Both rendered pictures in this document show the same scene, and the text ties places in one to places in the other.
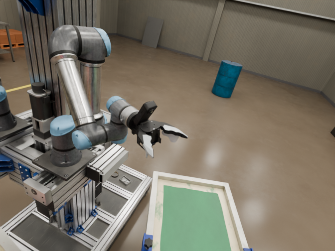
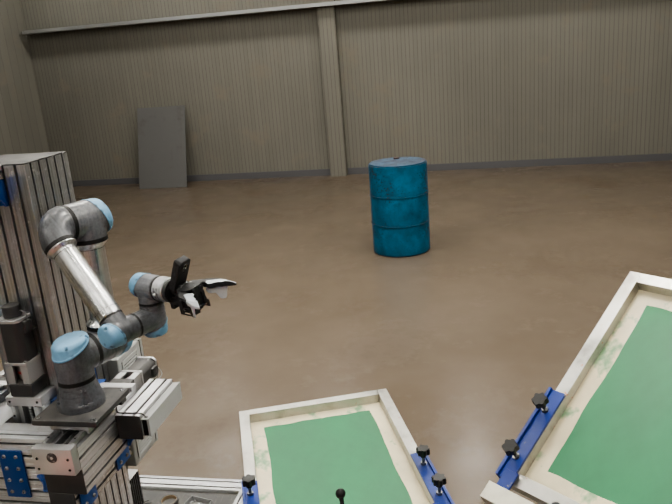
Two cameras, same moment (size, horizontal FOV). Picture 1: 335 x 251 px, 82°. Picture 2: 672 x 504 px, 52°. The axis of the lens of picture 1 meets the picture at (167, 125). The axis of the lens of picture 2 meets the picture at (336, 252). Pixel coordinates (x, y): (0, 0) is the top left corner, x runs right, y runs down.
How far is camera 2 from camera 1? 139 cm
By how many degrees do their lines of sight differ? 14
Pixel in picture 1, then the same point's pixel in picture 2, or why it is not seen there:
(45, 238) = not seen: outside the picture
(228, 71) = (395, 186)
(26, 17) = not seen: outside the picture
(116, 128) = (151, 312)
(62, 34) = (55, 219)
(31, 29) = not seen: outside the picture
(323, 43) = (624, 36)
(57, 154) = (70, 393)
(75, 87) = (87, 275)
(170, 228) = (287, 473)
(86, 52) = (84, 232)
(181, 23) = (236, 98)
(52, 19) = (22, 206)
